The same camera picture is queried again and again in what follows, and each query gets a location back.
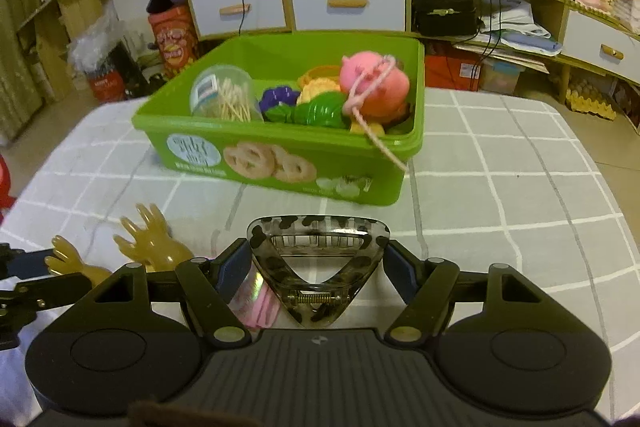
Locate pink toy chicken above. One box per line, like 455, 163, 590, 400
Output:
339, 51, 412, 108

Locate pink beaded cord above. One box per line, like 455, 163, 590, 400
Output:
342, 54, 408, 172

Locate green toy vegetable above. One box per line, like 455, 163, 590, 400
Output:
294, 91, 351, 128

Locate yellow egg tray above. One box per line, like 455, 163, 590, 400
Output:
565, 77, 618, 120

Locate clear plastic storage container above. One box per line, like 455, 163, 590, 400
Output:
479, 59, 526, 96

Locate leopard print hair claw clip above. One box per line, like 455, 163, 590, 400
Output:
247, 214, 392, 327

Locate red printed bag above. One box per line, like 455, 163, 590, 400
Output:
147, 6, 201, 80

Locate low wooden cabinet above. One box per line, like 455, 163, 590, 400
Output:
407, 0, 640, 108

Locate purple toy grapes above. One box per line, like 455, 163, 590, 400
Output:
260, 83, 301, 124

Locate black case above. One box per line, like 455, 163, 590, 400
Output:
411, 0, 482, 38

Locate clear cotton swab container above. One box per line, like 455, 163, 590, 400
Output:
189, 64, 265, 124

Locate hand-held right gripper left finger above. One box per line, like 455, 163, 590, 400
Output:
75, 241, 252, 349

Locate orange cardboard box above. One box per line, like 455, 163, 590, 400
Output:
424, 52, 483, 92

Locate yellow toy corn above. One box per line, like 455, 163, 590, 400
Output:
296, 77, 343, 105

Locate pink block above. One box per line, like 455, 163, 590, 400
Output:
229, 269, 282, 330

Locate green plastic box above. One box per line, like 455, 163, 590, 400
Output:
131, 32, 426, 208

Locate grey checkered tablecloth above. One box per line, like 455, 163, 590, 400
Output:
0, 89, 640, 427

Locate tan rubber hand toy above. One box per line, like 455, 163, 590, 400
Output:
44, 234, 113, 288
114, 203, 193, 273

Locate pile of folded cloths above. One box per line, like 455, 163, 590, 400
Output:
480, 0, 563, 58

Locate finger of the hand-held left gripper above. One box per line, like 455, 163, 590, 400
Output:
0, 273, 98, 308
0, 244, 53, 279

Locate clear plastic bag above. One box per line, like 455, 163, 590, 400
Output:
67, 14, 131, 75

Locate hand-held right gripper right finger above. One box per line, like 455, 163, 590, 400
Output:
384, 239, 556, 350

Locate red plastic stool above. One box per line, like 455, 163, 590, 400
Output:
0, 154, 18, 210

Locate wooden wall shelf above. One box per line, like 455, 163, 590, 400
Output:
0, 0, 121, 142

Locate red box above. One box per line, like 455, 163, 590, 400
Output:
86, 69, 128, 102

